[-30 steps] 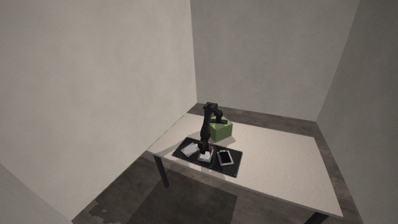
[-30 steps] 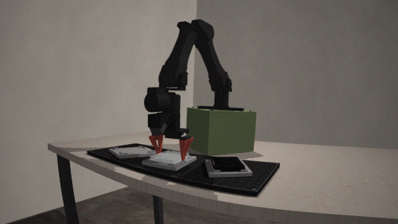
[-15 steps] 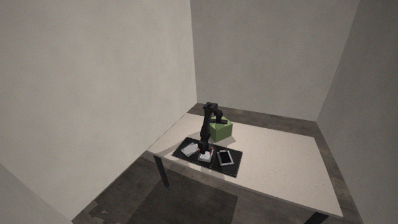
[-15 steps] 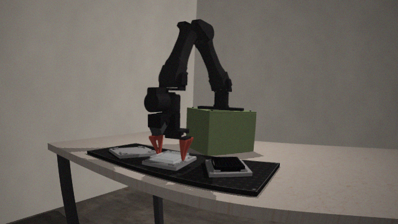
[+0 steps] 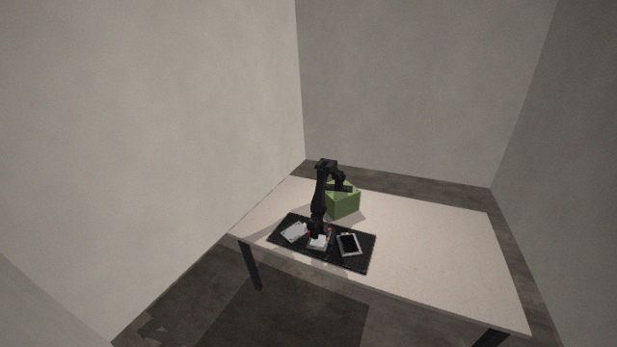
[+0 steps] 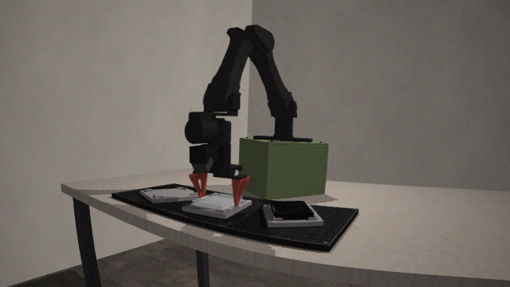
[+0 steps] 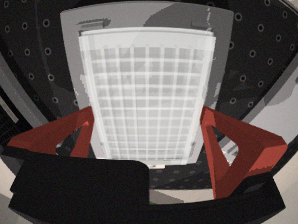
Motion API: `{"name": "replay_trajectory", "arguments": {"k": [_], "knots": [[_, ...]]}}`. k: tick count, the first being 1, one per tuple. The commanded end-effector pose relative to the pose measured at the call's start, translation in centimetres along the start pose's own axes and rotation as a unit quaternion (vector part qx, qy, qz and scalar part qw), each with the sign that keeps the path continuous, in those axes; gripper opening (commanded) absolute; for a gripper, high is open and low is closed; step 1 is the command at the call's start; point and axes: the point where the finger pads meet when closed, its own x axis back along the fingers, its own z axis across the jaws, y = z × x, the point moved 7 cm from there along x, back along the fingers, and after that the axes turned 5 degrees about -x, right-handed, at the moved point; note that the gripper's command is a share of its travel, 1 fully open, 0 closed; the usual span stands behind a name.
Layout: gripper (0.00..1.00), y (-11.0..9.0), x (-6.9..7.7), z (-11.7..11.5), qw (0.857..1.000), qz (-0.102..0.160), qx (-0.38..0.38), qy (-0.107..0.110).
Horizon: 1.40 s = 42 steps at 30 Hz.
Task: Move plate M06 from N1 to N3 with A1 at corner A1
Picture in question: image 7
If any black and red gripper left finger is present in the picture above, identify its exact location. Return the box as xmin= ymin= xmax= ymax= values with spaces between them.
xmin=7 ymin=106 xmax=94 ymax=158

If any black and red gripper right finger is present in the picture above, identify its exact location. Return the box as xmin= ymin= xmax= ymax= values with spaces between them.
xmin=200 ymin=106 xmax=288 ymax=199

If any white multi-well plate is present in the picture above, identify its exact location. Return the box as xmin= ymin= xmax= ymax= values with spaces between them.
xmin=79 ymin=27 xmax=216 ymax=166

